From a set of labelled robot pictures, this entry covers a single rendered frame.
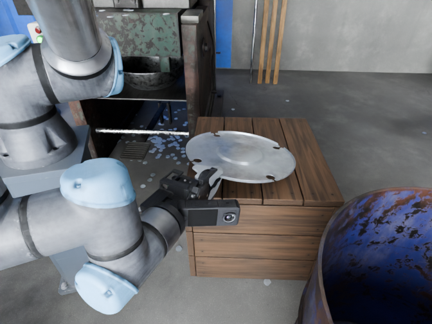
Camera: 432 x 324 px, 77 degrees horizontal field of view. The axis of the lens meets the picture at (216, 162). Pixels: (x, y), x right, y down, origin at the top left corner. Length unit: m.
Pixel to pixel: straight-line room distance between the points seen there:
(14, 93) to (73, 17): 0.21
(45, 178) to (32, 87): 0.19
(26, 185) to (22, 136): 0.11
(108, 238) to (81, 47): 0.31
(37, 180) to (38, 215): 0.34
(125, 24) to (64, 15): 0.66
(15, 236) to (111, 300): 0.13
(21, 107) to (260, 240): 0.61
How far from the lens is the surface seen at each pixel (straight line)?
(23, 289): 1.07
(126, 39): 1.12
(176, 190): 0.51
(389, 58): 2.81
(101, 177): 0.32
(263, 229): 0.73
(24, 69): 0.61
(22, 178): 0.67
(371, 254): 0.69
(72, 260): 0.88
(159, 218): 0.44
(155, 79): 1.24
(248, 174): 0.63
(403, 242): 0.68
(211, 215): 0.49
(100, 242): 0.36
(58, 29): 0.49
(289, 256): 0.83
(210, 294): 0.90
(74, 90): 0.61
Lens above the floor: 0.80
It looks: 37 degrees down
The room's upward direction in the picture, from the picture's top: straight up
